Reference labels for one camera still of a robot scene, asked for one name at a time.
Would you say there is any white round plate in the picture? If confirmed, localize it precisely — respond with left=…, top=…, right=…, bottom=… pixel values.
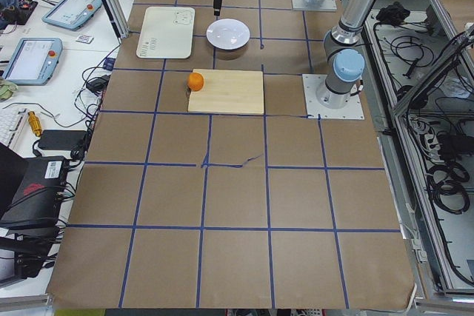
left=206, top=19, right=250, bottom=50

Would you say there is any orange fruit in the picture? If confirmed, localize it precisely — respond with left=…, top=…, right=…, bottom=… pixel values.
left=187, top=72, right=204, bottom=92

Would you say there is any cream bear tray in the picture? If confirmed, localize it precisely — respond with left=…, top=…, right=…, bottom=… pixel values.
left=136, top=7, right=195, bottom=59

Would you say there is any bamboo cutting board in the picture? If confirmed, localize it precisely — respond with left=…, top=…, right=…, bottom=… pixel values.
left=188, top=69, right=264, bottom=115

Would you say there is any blue teach pendant far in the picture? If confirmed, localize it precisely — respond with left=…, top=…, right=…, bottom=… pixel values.
left=41, top=0, right=102, bottom=30

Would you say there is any blue teach pendant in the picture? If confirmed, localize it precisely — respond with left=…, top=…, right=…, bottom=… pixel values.
left=3, top=38, right=63, bottom=86
left=41, top=0, right=102, bottom=30

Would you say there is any blue teach pendant near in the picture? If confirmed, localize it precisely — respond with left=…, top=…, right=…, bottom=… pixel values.
left=3, top=38, right=63, bottom=86

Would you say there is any black power adapter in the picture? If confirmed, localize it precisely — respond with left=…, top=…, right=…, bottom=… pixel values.
left=38, top=130, right=86, bottom=151

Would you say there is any gold metal cylinder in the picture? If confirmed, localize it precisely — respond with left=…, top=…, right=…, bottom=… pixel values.
left=27, top=111, right=43, bottom=137

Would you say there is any white keyboard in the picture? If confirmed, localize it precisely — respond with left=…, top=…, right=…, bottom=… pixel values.
left=0, top=107, right=27, bottom=149

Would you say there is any black computer box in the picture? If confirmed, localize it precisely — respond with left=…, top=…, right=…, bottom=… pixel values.
left=1, top=151, right=69, bottom=230

